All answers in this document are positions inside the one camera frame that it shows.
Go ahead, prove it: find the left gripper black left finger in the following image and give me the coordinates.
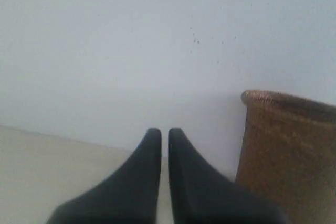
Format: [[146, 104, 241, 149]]
[[47, 128, 161, 223]]

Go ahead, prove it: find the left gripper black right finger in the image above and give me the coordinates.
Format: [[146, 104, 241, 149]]
[[168, 128, 289, 223]]

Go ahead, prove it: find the woven brown wicker basket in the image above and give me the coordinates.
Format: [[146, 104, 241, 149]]
[[235, 90, 335, 223]]

